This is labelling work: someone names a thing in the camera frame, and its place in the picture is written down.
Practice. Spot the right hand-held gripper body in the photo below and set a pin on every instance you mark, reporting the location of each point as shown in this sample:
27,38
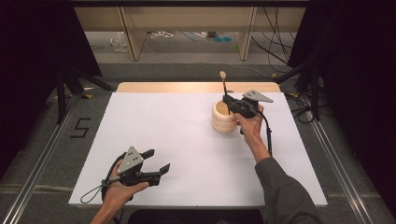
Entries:
247,104

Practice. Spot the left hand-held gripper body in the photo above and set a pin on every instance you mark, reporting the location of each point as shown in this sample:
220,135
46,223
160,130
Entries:
130,161

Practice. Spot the wooden spoon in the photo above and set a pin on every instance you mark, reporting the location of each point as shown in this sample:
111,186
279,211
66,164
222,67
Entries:
224,87

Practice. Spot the cream ringed brush holder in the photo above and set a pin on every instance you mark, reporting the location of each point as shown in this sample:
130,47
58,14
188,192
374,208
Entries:
221,119

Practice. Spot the person's right hand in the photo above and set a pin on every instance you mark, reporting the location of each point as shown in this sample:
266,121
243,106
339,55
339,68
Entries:
249,127

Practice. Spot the person's left hand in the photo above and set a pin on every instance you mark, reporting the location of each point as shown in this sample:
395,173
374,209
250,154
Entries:
121,193

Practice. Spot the blue disc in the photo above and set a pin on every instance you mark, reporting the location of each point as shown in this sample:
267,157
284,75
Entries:
218,39
227,39

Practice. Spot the black metal stand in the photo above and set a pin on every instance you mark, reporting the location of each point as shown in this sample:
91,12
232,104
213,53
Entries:
68,87
306,84

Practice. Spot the small green box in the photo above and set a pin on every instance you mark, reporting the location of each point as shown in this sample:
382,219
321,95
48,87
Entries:
211,34

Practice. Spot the wooden shelf unit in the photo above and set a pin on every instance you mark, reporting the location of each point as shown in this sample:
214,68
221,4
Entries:
186,18

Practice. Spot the black curtain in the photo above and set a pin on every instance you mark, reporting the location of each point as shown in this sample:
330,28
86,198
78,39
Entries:
37,62
351,77

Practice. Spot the clear plastic bag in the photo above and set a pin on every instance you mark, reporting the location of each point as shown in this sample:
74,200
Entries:
118,42

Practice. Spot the metal floor rail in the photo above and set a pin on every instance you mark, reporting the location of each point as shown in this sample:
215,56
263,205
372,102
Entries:
40,161
339,168

